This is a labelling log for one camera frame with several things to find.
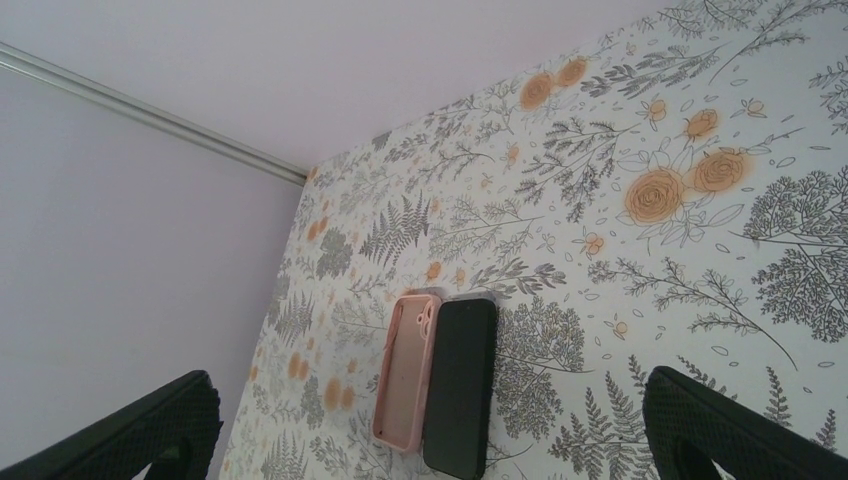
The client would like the floral patterned table mat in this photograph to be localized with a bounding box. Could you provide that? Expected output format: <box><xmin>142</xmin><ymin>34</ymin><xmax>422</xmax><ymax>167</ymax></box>
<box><xmin>219</xmin><ymin>1</ymin><xmax>847</xmax><ymax>479</ymax></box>

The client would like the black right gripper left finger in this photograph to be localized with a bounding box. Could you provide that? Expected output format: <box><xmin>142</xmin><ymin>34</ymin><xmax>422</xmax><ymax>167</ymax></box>
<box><xmin>1</xmin><ymin>370</ymin><xmax>223</xmax><ymax>479</ymax></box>

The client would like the aluminium corner post left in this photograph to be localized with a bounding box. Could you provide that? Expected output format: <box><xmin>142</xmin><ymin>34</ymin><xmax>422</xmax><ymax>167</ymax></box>
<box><xmin>1</xmin><ymin>43</ymin><xmax>307</xmax><ymax>187</ymax></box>

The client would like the black smartphone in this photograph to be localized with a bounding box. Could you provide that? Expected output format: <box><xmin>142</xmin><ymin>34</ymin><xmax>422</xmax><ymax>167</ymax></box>
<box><xmin>422</xmin><ymin>298</ymin><xmax>498</xmax><ymax>479</ymax></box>

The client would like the pink phone case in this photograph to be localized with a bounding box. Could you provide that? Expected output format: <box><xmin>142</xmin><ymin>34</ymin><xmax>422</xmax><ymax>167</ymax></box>
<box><xmin>371</xmin><ymin>294</ymin><xmax>442</xmax><ymax>454</ymax></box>

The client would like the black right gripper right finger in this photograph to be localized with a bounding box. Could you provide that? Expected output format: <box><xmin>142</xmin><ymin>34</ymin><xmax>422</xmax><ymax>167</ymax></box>
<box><xmin>642</xmin><ymin>366</ymin><xmax>847</xmax><ymax>479</ymax></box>

